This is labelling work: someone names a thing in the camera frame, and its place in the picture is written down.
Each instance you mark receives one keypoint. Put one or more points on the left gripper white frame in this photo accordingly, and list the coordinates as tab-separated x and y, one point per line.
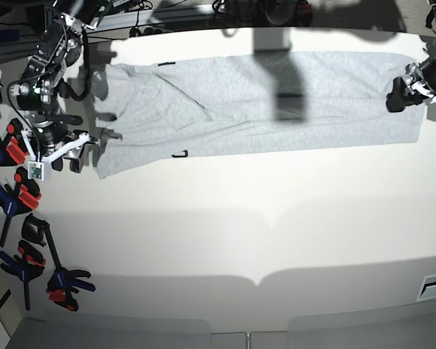
406	92

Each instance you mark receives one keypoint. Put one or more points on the grey T-shirt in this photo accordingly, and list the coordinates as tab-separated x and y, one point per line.
267	102

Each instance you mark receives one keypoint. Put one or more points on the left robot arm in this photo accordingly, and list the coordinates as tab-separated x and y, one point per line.
427	69

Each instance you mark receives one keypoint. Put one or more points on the blue red clamp bottom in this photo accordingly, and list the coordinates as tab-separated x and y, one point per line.
64	283

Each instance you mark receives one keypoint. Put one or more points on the blue red clamp lower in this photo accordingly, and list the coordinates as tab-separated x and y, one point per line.
27	267

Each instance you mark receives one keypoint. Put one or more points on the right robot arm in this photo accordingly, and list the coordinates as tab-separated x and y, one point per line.
59	67

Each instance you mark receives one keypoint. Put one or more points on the black bar clamp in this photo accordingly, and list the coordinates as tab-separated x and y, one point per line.
37	231

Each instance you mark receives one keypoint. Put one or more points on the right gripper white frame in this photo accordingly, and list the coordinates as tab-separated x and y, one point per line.
39	165

